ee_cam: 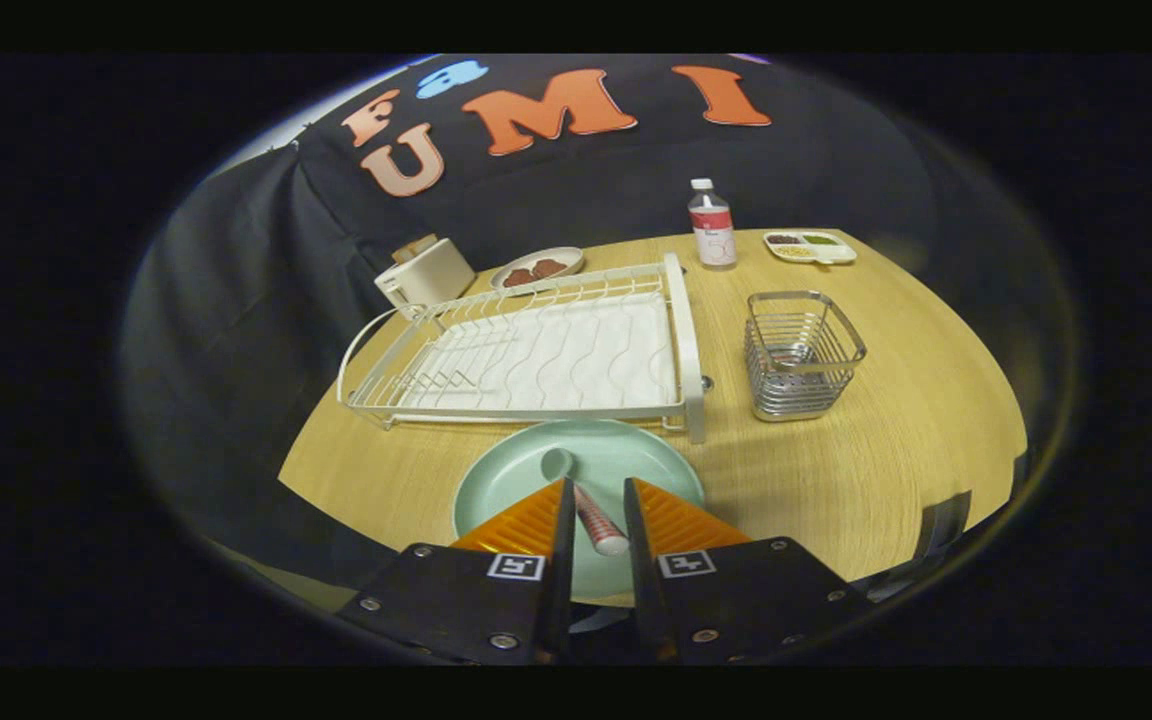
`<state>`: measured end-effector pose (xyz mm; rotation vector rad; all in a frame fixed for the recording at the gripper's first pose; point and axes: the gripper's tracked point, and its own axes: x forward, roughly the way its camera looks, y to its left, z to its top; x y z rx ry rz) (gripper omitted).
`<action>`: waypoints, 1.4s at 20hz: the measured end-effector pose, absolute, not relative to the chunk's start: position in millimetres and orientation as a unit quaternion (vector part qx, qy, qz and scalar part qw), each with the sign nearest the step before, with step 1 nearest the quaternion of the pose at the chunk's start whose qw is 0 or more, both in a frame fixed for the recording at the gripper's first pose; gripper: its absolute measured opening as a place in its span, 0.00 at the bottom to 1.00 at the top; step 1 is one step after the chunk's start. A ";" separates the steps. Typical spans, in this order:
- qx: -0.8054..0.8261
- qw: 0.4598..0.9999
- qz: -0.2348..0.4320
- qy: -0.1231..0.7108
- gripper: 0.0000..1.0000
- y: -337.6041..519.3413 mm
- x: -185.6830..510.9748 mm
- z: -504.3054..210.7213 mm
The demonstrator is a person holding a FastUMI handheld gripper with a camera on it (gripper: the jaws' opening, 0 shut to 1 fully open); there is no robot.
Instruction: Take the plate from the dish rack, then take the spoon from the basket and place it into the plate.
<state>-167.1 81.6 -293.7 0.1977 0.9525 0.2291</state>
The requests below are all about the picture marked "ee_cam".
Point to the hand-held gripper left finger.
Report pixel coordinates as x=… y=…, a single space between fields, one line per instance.
x=561 y=590

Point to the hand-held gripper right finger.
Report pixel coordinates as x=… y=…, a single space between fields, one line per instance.
x=639 y=590

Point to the light green plate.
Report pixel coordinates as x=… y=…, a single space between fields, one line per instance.
x=506 y=480

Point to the white oval plate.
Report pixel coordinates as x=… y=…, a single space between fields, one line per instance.
x=576 y=260

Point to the white ribbed drain tray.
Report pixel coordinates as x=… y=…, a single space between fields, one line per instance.
x=576 y=350

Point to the dark grey chair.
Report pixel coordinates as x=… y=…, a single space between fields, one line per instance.
x=944 y=530

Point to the brown meat piece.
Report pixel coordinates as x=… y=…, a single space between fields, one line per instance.
x=519 y=277
x=548 y=268

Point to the white toaster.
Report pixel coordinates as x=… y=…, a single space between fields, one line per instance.
x=431 y=275

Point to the clear bottle with red label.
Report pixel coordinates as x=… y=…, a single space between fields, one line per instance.
x=713 y=245

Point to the brown toast slices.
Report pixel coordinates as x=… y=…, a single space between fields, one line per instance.
x=414 y=246

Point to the white divided tray with beans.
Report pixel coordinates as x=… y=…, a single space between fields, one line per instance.
x=836 y=252

